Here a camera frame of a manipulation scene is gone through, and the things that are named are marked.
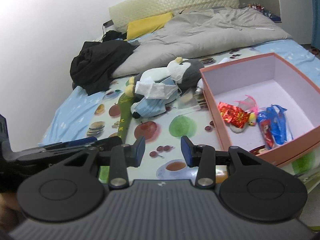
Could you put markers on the white cloth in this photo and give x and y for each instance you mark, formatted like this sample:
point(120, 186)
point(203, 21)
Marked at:
point(150, 89)

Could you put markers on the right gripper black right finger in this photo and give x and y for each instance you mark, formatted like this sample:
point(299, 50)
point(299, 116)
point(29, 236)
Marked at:
point(246, 185)

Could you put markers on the yellow pillow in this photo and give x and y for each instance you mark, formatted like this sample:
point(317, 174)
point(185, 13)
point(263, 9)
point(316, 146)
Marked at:
point(147, 25)

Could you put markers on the blue curtain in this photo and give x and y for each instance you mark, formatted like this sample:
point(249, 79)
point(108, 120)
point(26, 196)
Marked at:
point(316, 24)

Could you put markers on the person's left hand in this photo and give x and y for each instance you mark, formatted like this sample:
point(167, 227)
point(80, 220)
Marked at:
point(10, 213)

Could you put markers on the white spray bottle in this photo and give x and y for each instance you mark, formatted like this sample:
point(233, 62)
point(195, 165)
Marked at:
point(199, 87)

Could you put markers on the grey duvet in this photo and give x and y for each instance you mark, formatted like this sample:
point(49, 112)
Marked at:
point(196, 34)

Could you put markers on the blue plastic snack bag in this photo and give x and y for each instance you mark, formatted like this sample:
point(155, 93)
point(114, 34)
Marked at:
point(274, 127)

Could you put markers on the fruit print plastic sheet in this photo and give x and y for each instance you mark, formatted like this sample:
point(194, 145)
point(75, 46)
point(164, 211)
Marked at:
point(162, 134)

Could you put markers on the grey white penguin plush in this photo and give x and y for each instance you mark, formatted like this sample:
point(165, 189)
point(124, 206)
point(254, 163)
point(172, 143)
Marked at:
point(186, 73)

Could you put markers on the red gold foil packet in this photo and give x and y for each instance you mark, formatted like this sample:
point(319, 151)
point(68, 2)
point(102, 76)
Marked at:
point(233, 115)

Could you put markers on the black clothing pile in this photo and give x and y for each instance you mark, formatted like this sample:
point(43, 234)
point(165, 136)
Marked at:
point(92, 69)

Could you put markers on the cream quilted headboard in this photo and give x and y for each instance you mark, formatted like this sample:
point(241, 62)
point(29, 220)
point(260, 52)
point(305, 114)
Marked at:
point(131, 10)

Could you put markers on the orange cardboard box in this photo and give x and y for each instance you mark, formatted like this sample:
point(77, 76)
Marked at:
point(270, 80)

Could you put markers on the light blue star bedsheet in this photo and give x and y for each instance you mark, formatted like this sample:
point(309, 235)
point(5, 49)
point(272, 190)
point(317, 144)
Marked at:
point(71, 119)

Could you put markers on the green fabric massage stick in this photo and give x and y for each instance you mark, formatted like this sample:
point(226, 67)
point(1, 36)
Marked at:
point(125, 102)

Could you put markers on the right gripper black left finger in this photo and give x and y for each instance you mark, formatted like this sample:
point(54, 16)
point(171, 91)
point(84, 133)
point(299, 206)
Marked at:
point(76, 186)

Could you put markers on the brown snack wrapper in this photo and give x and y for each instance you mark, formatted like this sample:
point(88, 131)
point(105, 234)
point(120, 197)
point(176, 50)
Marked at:
point(258, 150)

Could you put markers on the blue surgical face mask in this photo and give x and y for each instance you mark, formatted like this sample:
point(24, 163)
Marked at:
point(148, 108)

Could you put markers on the clear plastic bag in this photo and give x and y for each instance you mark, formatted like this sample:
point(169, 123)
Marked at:
point(191, 101)

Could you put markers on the small panda plush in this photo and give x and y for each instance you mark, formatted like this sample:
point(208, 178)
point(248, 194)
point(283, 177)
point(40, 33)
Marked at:
point(136, 115)

